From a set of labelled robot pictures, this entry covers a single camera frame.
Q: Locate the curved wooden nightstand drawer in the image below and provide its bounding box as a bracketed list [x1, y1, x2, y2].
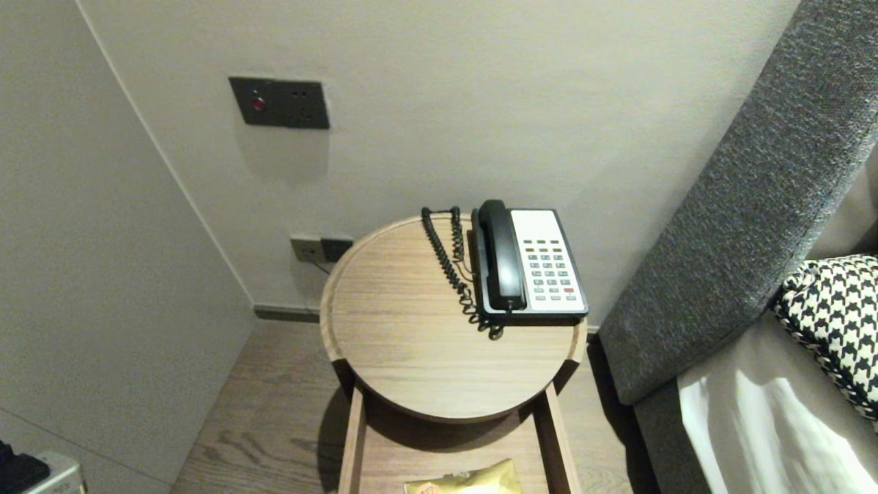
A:
[336, 381, 584, 494]

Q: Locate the gold tissue pack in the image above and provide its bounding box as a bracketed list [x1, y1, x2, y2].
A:
[403, 458, 523, 494]

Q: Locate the round wooden nightstand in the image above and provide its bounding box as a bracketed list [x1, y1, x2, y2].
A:
[319, 214, 589, 425]

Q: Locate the black telephone handset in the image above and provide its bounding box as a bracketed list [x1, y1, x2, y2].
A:
[477, 199, 527, 311]

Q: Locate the black and white telephone base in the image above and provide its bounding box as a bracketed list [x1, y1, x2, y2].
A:
[470, 208, 590, 325]

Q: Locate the white bed sheet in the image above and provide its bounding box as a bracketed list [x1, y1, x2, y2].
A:
[678, 141, 878, 494]

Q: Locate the grey fabric headboard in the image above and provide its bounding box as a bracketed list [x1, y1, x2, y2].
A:
[598, 0, 878, 405]

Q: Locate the black white houndstooth pillow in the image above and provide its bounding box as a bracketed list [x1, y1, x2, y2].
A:
[774, 254, 878, 421]

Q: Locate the beige wall socket plate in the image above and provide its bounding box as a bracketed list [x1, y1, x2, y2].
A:
[289, 237, 324, 263]

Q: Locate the dark wall socket plate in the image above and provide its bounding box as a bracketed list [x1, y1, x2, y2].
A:
[321, 237, 355, 263]

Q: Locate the dark wall switch panel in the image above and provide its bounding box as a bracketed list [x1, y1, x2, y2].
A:
[228, 76, 331, 130]

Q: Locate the black coiled phone cord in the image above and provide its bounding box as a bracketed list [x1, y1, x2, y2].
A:
[420, 206, 505, 340]

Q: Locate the grey fabric bed frame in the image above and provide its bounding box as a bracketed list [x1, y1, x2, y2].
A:
[632, 381, 714, 494]

